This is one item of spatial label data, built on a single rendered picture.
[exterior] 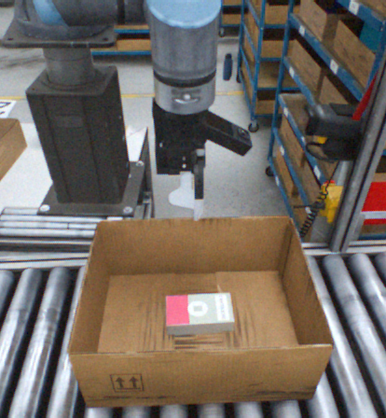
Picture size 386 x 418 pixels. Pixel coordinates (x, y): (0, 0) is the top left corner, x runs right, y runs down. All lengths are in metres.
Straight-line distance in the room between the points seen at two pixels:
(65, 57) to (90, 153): 0.22
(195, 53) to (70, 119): 0.50
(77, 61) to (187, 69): 0.47
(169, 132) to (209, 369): 0.37
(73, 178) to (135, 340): 0.47
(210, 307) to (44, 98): 0.59
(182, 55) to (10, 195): 0.82
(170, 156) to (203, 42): 0.19
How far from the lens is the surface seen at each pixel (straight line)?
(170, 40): 0.53
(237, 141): 0.64
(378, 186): 0.98
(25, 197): 1.22
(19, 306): 0.93
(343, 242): 1.00
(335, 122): 0.83
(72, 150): 1.02
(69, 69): 0.98
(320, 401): 0.79
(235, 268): 0.90
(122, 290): 0.88
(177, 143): 0.64
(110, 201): 1.09
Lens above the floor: 1.44
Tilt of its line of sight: 40 degrees down
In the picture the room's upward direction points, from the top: straight up
